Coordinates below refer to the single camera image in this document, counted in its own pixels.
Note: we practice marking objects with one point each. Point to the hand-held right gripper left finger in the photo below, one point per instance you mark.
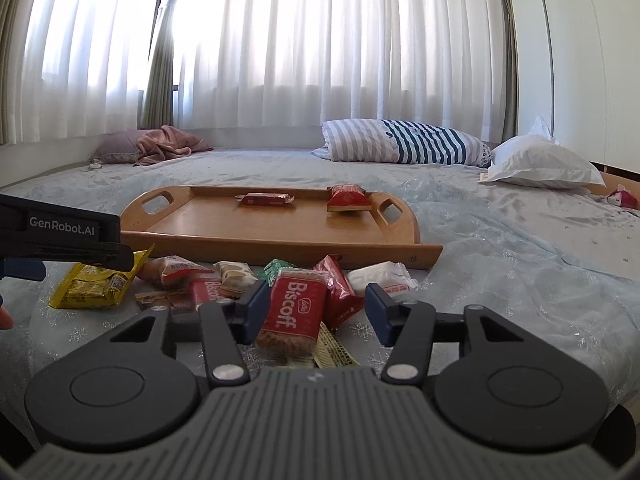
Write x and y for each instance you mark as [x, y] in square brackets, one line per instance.
[255, 307]

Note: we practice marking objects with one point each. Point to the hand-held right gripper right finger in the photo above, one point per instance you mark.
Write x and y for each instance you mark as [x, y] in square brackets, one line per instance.
[379, 312]

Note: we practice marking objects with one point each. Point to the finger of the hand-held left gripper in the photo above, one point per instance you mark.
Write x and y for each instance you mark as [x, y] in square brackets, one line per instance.
[100, 256]

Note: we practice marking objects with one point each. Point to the yellow snack packet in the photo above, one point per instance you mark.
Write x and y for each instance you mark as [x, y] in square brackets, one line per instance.
[90, 287]

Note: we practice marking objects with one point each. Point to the white snack packet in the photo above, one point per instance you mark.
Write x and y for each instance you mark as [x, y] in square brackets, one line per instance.
[380, 275]

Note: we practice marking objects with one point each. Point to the red biscuit packet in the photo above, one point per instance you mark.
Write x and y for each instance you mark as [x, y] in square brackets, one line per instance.
[292, 315]
[205, 292]

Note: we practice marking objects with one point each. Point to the shiny dark red packet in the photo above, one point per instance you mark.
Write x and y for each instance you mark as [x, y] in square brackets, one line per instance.
[340, 290]

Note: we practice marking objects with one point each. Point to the olive snack packet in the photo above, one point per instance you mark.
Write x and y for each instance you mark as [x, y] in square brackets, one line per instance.
[332, 352]

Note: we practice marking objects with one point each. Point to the brown snack packet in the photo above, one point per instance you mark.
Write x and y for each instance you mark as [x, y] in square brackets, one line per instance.
[155, 300]

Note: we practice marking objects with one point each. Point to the pastry packet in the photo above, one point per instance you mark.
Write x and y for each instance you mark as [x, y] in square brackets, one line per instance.
[170, 270]

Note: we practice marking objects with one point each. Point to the wooden serving tray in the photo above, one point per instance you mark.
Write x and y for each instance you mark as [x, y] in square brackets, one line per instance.
[225, 220]

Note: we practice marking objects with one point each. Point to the person's left hand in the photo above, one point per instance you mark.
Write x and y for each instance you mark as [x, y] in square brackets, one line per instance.
[5, 319]

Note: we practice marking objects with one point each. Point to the cream cracker packet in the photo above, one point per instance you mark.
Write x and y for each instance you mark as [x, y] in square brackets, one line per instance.
[235, 275]

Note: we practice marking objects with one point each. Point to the green pea snack packet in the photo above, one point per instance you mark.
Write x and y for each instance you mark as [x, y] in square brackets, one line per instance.
[272, 267]

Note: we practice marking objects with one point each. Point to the purple pillow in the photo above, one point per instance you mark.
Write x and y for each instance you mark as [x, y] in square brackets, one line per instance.
[117, 149]

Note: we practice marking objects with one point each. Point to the long red snack packet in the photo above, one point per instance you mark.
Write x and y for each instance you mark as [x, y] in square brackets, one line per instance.
[265, 199]

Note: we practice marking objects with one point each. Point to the red snack bag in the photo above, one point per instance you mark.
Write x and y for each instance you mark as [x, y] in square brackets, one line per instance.
[347, 199]

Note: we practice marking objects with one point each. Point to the pink blanket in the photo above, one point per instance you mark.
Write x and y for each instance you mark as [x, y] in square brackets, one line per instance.
[167, 145]

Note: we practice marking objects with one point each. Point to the blue striped pillow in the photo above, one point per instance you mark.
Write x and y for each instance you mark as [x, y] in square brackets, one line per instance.
[400, 142]

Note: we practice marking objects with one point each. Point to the white sheer curtain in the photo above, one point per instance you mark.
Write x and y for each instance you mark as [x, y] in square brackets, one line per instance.
[340, 45]
[85, 50]

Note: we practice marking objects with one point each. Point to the olive green curtain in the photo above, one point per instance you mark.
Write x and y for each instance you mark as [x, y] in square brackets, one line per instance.
[12, 35]
[510, 70]
[162, 60]

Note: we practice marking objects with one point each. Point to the white pillow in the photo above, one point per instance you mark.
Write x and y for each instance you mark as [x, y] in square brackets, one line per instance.
[540, 165]

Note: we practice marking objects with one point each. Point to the red white tissue pack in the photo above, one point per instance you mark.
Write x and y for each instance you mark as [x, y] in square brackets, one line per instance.
[622, 197]

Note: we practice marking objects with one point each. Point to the white wardrobe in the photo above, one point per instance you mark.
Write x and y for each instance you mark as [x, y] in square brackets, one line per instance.
[580, 60]

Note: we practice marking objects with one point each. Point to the wooden bed frame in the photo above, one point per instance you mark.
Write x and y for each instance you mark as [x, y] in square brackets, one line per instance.
[617, 177]

